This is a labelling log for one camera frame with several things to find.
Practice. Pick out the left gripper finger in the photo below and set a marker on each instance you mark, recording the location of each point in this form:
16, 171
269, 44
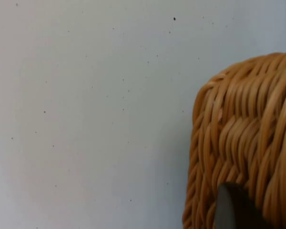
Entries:
231, 210

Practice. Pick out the pale brown wicker basket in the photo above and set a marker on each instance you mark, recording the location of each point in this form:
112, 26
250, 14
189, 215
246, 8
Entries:
248, 124

